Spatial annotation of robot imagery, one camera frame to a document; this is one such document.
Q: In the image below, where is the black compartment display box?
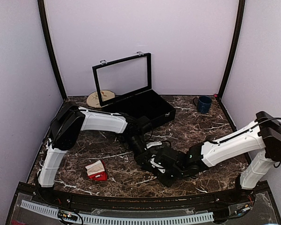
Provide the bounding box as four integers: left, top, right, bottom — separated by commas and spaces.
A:
92, 52, 176, 128

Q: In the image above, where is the red and white sock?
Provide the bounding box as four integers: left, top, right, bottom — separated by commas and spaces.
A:
85, 160, 108, 181

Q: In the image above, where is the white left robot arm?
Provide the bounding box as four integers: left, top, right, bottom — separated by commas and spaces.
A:
37, 102, 176, 204

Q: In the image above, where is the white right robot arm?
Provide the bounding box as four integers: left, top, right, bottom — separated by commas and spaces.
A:
146, 111, 281, 203

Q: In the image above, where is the floral ceramic plate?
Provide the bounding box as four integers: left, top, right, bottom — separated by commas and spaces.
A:
86, 90, 115, 108

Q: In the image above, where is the blue enamel mug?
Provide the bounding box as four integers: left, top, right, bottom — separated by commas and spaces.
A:
192, 96, 212, 114

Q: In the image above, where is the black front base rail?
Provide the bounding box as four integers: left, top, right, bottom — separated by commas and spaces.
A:
36, 188, 255, 209

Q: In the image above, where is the white slotted cable duct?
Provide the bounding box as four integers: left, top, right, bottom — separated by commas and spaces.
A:
20, 200, 214, 225

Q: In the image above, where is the black left frame post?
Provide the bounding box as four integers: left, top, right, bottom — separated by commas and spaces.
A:
37, 0, 67, 101

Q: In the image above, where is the black frame post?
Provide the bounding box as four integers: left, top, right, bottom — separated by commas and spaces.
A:
217, 0, 245, 101
37, 0, 67, 101

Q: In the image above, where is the black right frame post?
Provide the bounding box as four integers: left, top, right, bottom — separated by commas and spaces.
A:
217, 0, 245, 101

